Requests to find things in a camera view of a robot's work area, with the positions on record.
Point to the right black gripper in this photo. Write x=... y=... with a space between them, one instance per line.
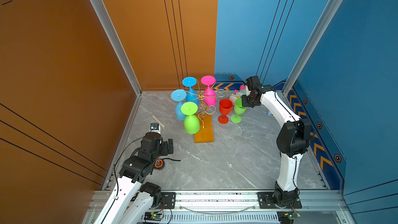
x=244 y=102

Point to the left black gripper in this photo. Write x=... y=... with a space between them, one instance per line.
x=164 y=144

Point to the green wine glass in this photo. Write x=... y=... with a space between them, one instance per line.
x=238 y=110
x=191 y=121

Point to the red wine glass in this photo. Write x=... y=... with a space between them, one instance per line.
x=225 y=107

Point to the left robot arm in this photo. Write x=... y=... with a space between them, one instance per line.
x=131 y=197

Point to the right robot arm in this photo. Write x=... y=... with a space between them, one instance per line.
x=293 y=140

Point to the green wine glass front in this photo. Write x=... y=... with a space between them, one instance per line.
x=191 y=121

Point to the pink wine glass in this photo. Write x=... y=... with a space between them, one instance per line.
x=210 y=97

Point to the wooden rack base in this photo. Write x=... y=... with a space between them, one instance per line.
x=205 y=134

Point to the blue wine glass left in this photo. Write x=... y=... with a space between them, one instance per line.
x=178 y=96

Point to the blue wine glass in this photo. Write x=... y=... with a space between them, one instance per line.
x=190 y=82
x=178 y=96

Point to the blue wine glass back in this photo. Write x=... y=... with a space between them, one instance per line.
x=190 y=82

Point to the orange black tape measure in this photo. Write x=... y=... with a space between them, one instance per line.
x=160 y=163

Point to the white plush bird toy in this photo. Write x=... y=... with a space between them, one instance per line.
x=237 y=94

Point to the left circuit board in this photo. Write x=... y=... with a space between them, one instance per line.
x=153 y=218

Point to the circuit board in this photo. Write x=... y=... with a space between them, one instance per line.
x=288 y=217
x=153 y=218

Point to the right circuit board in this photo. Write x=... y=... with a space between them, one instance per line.
x=288 y=217

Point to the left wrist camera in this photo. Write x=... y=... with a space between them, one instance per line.
x=155 y=127

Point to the gold wire glass rack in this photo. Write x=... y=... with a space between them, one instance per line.
x=203 y=107

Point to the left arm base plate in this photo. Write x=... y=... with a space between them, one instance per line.
x=164 y=199

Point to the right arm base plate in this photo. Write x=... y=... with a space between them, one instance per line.
x=278 y=199

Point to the aluminium front rail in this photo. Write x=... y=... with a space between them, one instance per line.
x=239 y=207

